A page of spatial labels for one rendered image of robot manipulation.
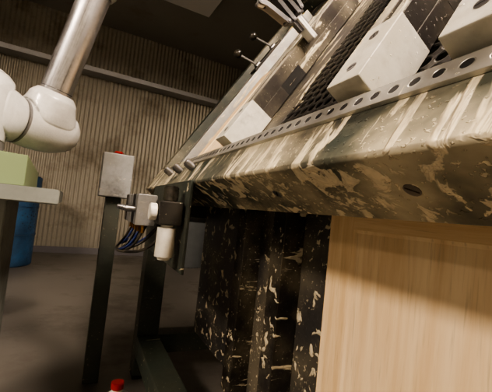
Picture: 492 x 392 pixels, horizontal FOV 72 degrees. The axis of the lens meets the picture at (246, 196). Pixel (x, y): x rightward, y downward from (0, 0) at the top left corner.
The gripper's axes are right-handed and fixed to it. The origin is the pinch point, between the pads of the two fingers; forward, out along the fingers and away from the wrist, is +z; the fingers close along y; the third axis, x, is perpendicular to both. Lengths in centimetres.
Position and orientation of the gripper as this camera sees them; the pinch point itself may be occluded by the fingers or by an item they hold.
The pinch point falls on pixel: (304, 29)
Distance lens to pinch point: 102.0
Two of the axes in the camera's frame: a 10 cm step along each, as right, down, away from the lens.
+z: 7.1, 6.3, 3.3
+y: 5.7, -7.8, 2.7
